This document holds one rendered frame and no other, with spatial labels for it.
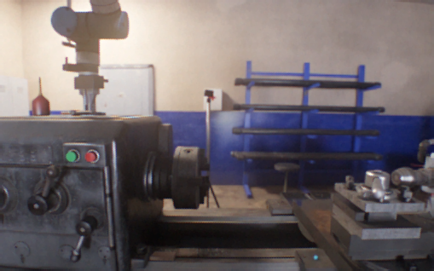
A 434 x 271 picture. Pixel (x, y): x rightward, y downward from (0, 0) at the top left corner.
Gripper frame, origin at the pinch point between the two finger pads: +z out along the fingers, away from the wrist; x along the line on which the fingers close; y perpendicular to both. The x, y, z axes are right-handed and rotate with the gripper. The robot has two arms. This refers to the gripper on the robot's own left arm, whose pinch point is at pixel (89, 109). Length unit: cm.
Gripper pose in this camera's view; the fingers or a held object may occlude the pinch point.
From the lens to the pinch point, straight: 99.3
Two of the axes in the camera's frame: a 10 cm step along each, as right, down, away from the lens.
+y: 4.6, -1.0, 8.8
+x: -8.9, -0.6, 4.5
